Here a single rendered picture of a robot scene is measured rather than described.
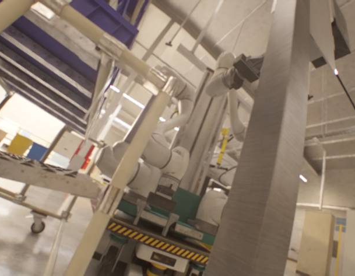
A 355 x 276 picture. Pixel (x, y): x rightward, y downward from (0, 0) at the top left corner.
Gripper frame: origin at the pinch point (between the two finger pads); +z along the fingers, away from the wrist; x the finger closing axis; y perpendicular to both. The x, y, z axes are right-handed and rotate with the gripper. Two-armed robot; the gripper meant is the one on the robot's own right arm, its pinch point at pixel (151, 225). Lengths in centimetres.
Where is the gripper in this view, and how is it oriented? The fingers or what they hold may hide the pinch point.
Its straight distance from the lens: 82.4
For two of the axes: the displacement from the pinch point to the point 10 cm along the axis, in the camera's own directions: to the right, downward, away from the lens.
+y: -3.0, 2.7, 9.2
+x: -8.9, -4.3, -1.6
